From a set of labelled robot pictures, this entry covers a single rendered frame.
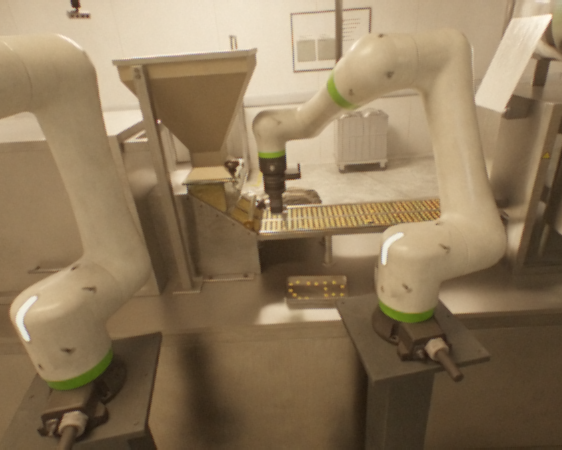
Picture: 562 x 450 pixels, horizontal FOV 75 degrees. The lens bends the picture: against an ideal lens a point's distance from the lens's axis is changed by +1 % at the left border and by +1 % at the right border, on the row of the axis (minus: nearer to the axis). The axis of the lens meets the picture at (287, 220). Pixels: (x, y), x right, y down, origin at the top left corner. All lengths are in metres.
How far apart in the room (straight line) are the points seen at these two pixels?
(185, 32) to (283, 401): 4.38
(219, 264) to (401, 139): 4.23
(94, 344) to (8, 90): 0.45
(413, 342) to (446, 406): 0.69
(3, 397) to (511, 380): 1.66
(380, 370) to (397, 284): 0.18
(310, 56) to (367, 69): 4.10
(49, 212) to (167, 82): 0.55
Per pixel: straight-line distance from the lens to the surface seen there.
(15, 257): 1.49
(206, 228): 1.25
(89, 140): 0.76
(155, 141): 1.09
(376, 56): 0.79
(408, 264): 0.76
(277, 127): 1.13
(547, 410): 1.66
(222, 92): 1.08
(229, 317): 1.15
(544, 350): 1.43
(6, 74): 0.67
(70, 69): 0.74
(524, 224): 1.32
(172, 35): 5.07
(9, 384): 1.57
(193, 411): 1.44
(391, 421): 1.07
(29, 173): 1.31
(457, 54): 0.89
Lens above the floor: 1.53
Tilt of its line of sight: 26 degrees down
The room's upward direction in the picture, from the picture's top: 4 degrees counter-clockwise
